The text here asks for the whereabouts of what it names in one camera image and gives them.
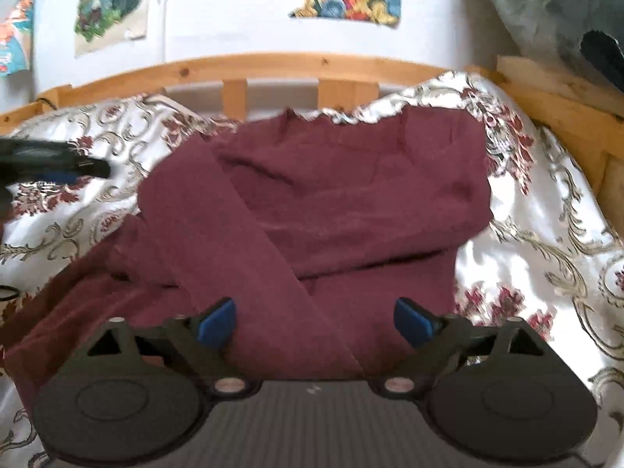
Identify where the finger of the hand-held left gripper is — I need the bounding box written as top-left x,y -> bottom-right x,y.
51,145 -> 111,182

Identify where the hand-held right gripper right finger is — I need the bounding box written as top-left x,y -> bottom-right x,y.
368,297 -> 557,401

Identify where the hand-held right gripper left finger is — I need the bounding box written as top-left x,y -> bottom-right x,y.
73,297 -> 262,401

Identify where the maroon sweater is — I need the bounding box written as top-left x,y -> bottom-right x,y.
2,107 -> 494,417

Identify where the floral white blanket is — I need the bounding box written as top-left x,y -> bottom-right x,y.
0,71 -> 624,468

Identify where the dark fuzzy cloth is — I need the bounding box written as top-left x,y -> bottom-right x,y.
579,29 -> 624,89

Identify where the plastic-wrapped grey bedding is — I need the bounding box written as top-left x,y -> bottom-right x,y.
447,0 -> 624,89

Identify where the orange and blue wall poster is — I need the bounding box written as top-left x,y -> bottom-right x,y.
0,0 -> 38,77

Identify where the green figure wall poster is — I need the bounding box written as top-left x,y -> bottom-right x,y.
74,0 -> 150,58

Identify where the white wall conduit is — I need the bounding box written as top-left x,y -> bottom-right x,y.
160,0 -> 170,62

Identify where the wooden bed frame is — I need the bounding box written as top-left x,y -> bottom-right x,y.
0,52 -> 624,197

